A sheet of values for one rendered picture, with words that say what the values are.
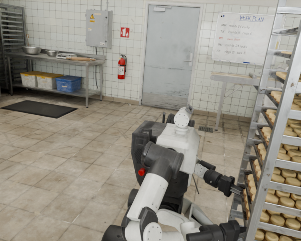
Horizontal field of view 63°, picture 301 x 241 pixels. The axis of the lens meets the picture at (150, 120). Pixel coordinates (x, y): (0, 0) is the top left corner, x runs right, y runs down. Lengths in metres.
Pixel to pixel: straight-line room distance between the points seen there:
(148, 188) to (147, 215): 0.09
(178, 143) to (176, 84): 4.11
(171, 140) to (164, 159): 0.16
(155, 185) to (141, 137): 0.30
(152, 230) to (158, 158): 0.26
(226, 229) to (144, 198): 0.40
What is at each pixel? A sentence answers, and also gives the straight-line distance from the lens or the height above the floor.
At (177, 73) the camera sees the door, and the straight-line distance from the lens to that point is 5.09.
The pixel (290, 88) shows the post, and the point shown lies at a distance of 0.87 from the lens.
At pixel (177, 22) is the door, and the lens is 5.08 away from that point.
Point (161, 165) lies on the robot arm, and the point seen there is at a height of 0.99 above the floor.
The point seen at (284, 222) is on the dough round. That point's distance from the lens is 1.17.
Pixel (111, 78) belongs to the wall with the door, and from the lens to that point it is 5.50.
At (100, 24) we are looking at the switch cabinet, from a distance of 5.32.
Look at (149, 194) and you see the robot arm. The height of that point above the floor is 0.92.
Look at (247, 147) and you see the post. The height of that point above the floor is 0.92.
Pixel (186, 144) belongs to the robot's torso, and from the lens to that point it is 1.05.
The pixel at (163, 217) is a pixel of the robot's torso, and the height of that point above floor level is 0.59.
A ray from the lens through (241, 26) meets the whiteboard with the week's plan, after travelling 4.98.
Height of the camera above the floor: 1.43
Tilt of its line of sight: 19 degrees down
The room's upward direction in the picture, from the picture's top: 5 degrees clockwise
